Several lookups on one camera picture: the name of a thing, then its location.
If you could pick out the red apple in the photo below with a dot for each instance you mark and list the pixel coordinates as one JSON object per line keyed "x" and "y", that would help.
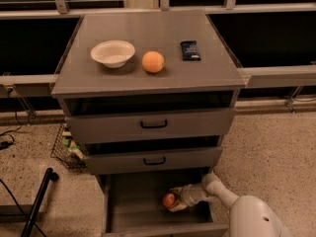
{"x": 169, "y": 199}

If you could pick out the grey top drawer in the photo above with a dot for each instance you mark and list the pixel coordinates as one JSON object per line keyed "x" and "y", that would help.
{"x": 148, "y": 126}

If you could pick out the black wire basket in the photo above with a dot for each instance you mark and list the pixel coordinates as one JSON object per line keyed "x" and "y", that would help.
{"x": 66, "y": 151}

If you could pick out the black stand pole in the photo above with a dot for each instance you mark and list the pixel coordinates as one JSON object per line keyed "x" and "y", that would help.
{"x": 49, "y": 176}

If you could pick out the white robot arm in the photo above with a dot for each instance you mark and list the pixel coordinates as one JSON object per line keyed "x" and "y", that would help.
{"x": 249, "y": 216}

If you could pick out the orange fruit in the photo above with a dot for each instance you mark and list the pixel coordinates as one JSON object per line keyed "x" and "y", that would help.
{"x": 153, "y": 62}

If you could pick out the grey middle drawer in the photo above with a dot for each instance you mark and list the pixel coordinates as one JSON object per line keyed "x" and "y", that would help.
{"x": 147, "y": 161}

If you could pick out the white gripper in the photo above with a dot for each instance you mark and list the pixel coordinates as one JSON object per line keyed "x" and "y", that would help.
{"x": 189, "y": 196}

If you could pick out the dark blue snack bar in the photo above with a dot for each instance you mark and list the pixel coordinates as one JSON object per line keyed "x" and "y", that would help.
{"x": 190, "y": 50}

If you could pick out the grey open bottom drawer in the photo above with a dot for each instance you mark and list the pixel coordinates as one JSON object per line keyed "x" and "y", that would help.
{"x": 134, "y": 207}

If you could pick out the white bowl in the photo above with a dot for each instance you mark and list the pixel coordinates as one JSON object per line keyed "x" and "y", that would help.
{"x": 113, "y": 53}

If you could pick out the grey drawer cabinet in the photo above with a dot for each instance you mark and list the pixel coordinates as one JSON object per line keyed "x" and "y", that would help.
{"x": 87, "y": 88}

